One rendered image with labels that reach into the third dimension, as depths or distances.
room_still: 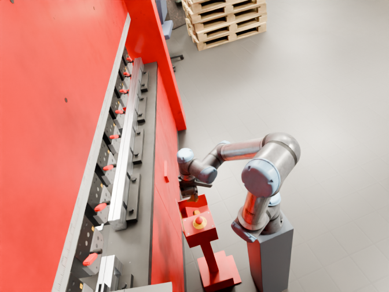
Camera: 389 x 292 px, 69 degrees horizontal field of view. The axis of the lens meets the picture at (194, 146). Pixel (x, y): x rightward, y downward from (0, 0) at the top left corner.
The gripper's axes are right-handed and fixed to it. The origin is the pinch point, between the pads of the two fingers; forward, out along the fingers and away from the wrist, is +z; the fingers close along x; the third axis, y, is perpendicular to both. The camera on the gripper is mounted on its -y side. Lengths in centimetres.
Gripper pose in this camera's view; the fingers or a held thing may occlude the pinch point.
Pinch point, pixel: (196, 199)
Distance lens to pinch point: 151.1
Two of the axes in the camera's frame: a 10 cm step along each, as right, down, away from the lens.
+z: 1.0, 7.3, 6.8
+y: -9.7, 2.3, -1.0
